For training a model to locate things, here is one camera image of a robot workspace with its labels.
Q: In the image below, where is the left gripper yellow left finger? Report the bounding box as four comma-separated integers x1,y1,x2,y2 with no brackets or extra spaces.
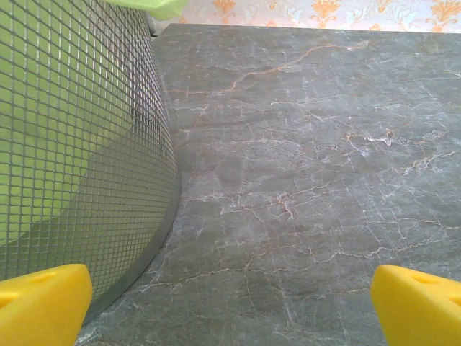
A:
0,262,94,346

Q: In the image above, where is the green trash bin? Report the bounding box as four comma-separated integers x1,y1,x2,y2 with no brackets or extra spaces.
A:
0,0,188,249

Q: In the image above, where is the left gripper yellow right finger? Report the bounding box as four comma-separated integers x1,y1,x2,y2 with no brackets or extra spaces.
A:
370,265,461,346

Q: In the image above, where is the grey wire mesh bin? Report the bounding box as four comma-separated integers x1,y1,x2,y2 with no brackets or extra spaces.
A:
0,0,183,325

